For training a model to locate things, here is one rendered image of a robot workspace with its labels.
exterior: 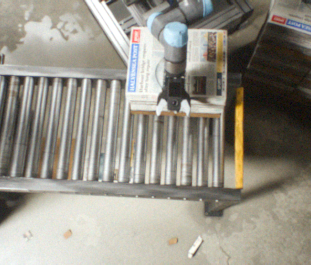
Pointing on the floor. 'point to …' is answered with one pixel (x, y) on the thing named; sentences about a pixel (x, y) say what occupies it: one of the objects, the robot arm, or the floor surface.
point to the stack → (288, 62)
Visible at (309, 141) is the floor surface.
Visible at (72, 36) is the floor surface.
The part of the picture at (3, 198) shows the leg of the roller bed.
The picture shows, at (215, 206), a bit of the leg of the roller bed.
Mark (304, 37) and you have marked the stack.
